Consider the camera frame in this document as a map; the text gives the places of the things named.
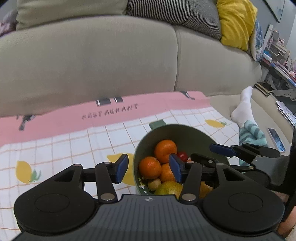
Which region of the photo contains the brown kiwi fruit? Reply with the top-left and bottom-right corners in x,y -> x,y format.
147,178 -> 162,192

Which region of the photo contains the cluttered side table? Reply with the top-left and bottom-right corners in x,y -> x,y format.
254,22 -> 296,126

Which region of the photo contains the pink butterfly book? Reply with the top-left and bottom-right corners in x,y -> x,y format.
0,9 -> 18,37

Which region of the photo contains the large orange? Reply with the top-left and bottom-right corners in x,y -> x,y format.
154,140 -> 177,164

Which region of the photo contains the houndstooth patterned cushion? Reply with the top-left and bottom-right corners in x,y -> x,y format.
127,0 -> 222,40

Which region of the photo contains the brown orange mango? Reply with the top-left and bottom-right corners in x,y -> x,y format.
199,181 -> 213,199

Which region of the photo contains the beige fabric sofa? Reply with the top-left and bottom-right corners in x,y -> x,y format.
0,14 -> 296,153

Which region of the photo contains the person left hand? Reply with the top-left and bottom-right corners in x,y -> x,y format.
278,207 -> 296,237

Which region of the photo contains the right foot white sock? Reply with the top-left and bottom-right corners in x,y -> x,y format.
231,86 -> 256,128

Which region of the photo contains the yellow cushion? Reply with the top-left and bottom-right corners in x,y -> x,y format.
216,0 -> 257,52

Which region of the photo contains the yellow green pear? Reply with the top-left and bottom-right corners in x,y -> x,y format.
154,181 -> 183,199

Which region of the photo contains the red cherry tomato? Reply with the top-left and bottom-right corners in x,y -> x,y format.
177,151 -> 189,162

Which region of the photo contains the smartphone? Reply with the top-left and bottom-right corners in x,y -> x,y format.
267,128 -> 286,153

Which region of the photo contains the striped teal trouser leg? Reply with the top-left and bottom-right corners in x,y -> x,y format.
239,120 -> 269,147

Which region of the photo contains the small orange tangerine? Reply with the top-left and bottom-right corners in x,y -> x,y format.
138,156 -> 162,179

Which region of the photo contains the beige back cushion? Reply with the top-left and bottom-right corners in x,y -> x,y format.
16,0 -> 127,30

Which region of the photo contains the pink checked picnic cloth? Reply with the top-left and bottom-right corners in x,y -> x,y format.
1,91 -> 239,240

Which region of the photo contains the blue patterned cushion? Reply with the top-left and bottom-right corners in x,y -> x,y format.
249,20 -> 264,62

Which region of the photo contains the green colander bowl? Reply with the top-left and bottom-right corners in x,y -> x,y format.
133,120 -> 229,195

